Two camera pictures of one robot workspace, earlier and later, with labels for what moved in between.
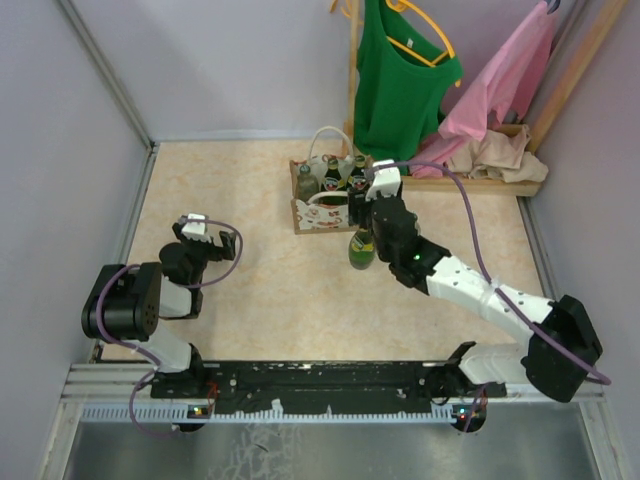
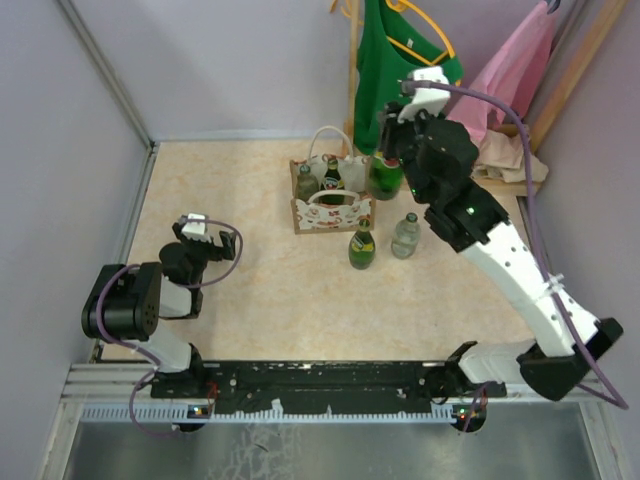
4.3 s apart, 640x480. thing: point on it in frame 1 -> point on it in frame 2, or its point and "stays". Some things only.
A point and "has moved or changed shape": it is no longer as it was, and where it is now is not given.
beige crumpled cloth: (500, 157) stays
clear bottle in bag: (307, 183) stays
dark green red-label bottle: (359, 179) has moved or changed shape
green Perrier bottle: (362, 251) stays
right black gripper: (358, 205) -> (391, 126)
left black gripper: (227, 251) stays
